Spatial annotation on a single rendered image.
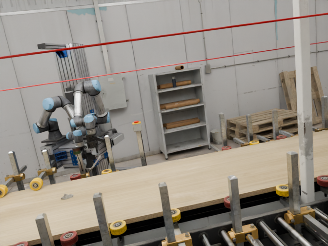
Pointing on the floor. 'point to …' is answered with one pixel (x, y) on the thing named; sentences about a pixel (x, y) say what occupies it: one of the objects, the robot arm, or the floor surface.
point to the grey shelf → (164, 144)
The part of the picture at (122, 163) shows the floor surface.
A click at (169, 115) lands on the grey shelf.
